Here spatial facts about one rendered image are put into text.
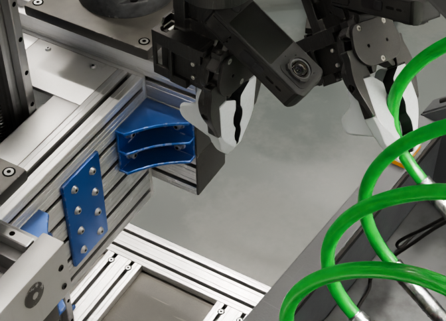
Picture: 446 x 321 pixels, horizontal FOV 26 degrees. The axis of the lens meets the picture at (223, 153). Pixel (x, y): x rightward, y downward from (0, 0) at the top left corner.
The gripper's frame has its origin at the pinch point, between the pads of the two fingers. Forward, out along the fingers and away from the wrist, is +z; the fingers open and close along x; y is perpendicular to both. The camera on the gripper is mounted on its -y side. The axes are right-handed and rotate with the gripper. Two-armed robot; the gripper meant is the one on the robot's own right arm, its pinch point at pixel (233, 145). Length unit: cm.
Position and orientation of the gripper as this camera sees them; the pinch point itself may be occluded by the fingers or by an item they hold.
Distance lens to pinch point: 99.4
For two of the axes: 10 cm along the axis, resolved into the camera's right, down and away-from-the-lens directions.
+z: 0.0, 7.2, 7.0
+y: -8.1, -4.1, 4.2
